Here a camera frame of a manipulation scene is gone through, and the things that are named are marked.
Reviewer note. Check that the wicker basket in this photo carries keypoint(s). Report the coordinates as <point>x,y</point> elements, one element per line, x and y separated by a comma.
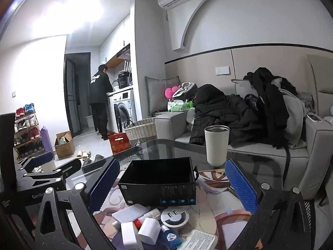
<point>141,131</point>

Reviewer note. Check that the pink plush toy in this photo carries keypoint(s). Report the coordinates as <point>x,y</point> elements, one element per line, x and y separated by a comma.
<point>170,92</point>

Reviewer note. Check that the blue bottle with white cap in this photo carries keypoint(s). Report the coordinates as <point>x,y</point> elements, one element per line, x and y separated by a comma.
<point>171,239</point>

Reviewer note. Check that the black puffer jacket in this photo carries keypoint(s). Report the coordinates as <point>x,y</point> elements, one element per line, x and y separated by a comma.
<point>221,109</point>

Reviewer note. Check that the white adapter block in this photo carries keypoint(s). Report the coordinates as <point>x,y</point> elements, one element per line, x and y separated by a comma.
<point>130,237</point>

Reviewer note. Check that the red gift bag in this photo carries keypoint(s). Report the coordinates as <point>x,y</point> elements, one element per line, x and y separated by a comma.
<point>118,143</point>

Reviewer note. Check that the pale sofa pillow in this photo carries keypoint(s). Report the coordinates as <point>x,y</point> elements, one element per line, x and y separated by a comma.
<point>240,86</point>

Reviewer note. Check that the white washing machine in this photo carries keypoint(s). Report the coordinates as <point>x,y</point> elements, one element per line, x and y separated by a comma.
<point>126,101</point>

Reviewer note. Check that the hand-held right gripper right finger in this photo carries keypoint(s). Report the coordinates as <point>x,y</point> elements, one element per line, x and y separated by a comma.
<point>240,187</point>

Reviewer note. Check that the white tube with red cap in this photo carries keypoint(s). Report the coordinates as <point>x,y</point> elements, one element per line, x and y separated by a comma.
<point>151,214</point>

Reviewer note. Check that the cardboard box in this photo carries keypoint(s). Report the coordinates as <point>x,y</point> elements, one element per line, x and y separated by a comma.
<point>65,148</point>

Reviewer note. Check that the grey sofa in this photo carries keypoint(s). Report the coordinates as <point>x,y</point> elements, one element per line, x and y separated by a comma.
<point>260,151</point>

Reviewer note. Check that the white labelled box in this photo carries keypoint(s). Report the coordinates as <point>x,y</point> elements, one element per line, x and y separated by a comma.
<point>200,241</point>

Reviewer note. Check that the black kitchen appliance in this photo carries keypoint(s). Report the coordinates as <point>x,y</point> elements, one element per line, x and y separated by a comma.
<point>124,81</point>

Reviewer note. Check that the grey cushion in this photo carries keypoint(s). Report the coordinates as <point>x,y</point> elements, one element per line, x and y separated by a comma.
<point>156,96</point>

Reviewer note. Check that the white wall cabinets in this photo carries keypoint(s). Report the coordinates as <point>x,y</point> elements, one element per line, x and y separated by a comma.
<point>117,36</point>

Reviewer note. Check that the white bin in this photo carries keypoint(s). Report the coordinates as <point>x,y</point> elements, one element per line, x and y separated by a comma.
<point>89,122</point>

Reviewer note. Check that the white remote control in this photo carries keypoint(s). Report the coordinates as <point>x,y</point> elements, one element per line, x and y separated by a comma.
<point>130,212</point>

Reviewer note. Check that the grey slipper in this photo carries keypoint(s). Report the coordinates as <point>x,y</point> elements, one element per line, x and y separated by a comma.
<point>98,158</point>
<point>87,162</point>

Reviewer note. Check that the black draped garment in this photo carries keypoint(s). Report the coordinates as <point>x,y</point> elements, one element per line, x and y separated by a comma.
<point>270,104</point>

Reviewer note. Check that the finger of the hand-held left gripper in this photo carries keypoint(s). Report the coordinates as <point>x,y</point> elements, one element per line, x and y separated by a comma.
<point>70,165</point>
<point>39,158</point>

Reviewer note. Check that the green wipes packet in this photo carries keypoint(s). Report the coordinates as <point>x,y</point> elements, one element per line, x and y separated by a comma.
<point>177,106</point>

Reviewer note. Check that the shoe rack with shoes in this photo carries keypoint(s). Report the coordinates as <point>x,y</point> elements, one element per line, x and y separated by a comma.
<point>27,132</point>

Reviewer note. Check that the smartphone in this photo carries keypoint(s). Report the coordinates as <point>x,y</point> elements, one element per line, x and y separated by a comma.
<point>314,117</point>

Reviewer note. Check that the purple rolled mat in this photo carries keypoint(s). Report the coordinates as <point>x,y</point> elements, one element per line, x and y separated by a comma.
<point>46,140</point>

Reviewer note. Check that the white insulated cup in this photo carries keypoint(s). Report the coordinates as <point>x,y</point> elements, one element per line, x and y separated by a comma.
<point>216,145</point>

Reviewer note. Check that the dark door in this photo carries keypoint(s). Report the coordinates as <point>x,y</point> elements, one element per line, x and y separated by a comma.
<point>75,96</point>

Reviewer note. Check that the rug with herringbone border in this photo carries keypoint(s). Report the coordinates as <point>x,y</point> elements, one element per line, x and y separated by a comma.
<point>309,211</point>

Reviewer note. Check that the round grey socket hub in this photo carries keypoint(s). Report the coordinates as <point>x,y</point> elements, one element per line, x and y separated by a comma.
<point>174,216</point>

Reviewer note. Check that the white wall socket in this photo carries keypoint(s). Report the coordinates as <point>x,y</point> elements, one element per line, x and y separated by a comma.
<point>222,70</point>

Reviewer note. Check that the black storage box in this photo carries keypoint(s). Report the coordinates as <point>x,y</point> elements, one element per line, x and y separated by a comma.
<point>156,192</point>

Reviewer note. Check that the printed desk mat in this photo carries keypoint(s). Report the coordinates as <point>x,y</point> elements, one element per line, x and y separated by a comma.
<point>208,213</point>

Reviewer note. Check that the black and white backpack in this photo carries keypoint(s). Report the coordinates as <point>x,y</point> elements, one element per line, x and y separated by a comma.
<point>186,89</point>

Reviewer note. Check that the grey garment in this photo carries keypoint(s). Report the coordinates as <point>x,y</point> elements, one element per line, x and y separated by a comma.
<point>296,114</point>

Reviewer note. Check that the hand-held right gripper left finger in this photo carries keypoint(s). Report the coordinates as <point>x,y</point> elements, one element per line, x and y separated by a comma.
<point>104,185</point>

